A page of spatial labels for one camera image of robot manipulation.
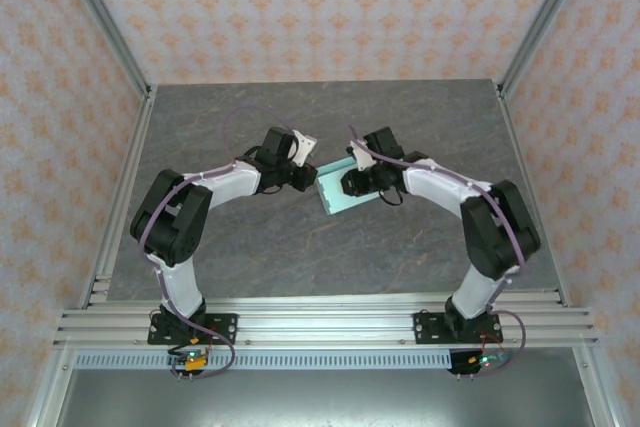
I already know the light teal paper box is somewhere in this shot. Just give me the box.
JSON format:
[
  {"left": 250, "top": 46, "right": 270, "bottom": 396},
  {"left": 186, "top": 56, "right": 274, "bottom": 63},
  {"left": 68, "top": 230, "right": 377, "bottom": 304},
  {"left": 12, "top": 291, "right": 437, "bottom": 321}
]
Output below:
[{"left": 315, "top": 156, "right": 386, "bottom": 216}]

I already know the grey metal sheet panel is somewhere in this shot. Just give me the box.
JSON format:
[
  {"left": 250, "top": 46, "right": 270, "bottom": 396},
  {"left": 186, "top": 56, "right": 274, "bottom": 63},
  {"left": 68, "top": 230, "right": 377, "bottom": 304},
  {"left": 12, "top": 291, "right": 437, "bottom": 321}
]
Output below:
[{"left": 29, "top": 369, "right": 609, "bottom": 427}]

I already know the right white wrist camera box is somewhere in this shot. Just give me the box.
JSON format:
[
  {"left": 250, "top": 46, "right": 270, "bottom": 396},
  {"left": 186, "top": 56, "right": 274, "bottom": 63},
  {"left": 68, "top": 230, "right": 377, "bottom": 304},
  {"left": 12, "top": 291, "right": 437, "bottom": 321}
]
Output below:
[{"left": 346, "top": 140, "right": 375, "bottom": 172}]

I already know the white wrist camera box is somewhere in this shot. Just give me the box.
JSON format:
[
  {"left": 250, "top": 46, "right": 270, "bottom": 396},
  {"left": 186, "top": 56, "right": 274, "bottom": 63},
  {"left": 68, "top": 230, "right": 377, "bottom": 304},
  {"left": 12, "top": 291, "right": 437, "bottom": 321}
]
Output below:
[
  {"left": 291, "top": 129, "right": 319, "bottom": 168},
  {"left": 346, "top": 140, "right": 375, "bottom": 172}
]

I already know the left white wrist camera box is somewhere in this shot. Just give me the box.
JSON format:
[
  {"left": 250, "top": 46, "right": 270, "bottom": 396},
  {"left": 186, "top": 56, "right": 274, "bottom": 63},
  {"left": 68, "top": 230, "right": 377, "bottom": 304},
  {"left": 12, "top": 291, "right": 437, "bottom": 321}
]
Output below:
[{"left": 291, "top": 129, "right": 319, "bottom": 168}]

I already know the aluminium table side rail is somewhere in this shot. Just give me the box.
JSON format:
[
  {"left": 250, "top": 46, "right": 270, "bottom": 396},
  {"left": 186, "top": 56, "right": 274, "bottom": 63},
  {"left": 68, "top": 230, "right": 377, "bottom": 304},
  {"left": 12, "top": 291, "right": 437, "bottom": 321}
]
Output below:
[
  {"left": 77, "top": 86, "right": 159, "bottom": 308},
  {"left": 494, "top": 81, "right": 571, "bottom": 308}
]

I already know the aluminium mounting rail beam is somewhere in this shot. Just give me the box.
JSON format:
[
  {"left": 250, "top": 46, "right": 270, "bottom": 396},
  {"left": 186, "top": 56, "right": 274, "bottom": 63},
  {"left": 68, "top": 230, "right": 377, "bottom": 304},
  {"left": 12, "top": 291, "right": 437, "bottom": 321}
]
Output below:
[{"left": 52, "top": 296, "right": 599, "bottom": 348}]

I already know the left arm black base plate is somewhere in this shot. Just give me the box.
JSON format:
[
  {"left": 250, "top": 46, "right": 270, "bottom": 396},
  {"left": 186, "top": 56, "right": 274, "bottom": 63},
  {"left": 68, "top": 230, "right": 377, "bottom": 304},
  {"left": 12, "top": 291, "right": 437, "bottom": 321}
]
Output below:
[{"left": 147, "top": 313, "right": 239, "bottom": 346}]

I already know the grey slotted cable duct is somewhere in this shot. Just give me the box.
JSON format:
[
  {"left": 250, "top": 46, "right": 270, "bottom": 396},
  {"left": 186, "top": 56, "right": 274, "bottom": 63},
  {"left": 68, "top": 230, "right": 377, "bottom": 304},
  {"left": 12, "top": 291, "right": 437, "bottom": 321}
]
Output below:
[{"left": 74, "top": 352, "right": 454, "bottom": 371}]

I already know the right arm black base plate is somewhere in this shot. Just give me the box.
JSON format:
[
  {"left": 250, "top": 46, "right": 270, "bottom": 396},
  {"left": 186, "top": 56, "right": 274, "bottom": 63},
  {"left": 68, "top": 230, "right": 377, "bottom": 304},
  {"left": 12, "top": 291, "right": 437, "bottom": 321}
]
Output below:
[{"left": 413, "top": 311, "right": 504, "bottom": 346}]

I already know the aluminium frame post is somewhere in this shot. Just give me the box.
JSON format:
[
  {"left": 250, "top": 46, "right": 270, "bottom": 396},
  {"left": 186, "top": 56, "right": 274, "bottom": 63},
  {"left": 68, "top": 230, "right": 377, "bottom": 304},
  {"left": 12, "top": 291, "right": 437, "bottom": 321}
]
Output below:
[
  {"left": 497, "top": 0, "right": 596, "bottom": 98},
  {"left": 54, "top": 0, "right": 154, "bottom": 98}
]

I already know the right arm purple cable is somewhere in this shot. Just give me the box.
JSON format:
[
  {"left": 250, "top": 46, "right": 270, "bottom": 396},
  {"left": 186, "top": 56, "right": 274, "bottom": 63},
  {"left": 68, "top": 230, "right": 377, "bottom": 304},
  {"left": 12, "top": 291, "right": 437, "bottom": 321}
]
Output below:
[{"left": 348, "top": 125, "right": 531, "bottom": 379}]

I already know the aluminium frame strut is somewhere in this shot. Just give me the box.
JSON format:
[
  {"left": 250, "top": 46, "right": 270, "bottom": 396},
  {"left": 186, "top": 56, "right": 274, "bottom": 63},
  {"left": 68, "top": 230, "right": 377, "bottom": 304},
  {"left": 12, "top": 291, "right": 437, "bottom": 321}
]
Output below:
[
  {"left": 24, "top": 349, "right": 76, "bottom": 427},
  {"left": 572, "top": 346, "right": 620, "bottom": 427}
]

